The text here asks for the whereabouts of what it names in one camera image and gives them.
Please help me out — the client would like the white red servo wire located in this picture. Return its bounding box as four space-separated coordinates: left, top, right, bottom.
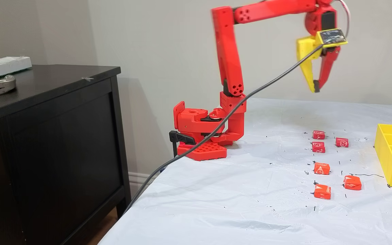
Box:
335 0 352 36

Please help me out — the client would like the black USB cable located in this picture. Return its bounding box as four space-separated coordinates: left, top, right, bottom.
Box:
123 44 324 217

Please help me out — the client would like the black wooden cabinet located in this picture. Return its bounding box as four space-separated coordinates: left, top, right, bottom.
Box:
0 65 132 245

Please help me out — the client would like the black table clamp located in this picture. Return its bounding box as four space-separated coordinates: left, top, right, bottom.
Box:
169 130 196 159

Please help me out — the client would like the orange candy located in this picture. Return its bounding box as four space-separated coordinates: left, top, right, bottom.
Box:
314 162 330 175
314 184 331 200
344 175 362 191

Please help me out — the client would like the white plastic table cover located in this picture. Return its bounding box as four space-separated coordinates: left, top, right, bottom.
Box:
99 98 392 245

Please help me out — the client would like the white flat box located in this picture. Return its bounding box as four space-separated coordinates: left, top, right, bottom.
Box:
0 56 32 81

